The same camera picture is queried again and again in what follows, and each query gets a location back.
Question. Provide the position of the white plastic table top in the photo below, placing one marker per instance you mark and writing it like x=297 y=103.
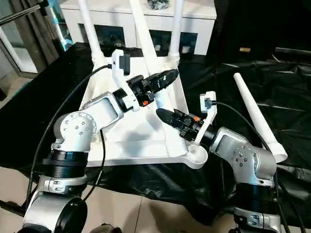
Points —
x=145 y=136

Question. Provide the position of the white plastic table leg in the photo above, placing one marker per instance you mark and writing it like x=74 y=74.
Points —
x=91 y=31
x=143 y=36
x=176 y=31
x=255 y=111

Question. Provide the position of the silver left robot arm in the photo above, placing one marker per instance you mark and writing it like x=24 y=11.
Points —
x=77 y=128

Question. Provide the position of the white cabinet with glass doors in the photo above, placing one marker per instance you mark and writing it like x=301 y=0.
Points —
x=136 y=17

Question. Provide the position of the clear bag of black parts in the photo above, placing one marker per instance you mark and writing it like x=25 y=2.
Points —
x=158 y=3

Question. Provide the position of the black fabric case gold label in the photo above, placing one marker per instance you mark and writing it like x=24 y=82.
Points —
x=245 y=49

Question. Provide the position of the black plastic mat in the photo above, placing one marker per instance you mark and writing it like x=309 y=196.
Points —
x=279 y=97

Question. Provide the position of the metal stand with clamp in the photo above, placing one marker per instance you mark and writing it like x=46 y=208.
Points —
x=56 y=21

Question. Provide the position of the grey pleated curtain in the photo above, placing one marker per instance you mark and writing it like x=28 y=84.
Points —
x=39 y=36

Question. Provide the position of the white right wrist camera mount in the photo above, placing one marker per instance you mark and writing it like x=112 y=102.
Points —
x=209 y=109

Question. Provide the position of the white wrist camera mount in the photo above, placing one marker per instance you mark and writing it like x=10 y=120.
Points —
x=119 y=70
x=209 y=109

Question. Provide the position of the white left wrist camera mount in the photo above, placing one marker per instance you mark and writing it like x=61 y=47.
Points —
x=119 y=70

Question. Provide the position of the black folding table frame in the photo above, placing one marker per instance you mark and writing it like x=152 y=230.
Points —
x=9 y=206

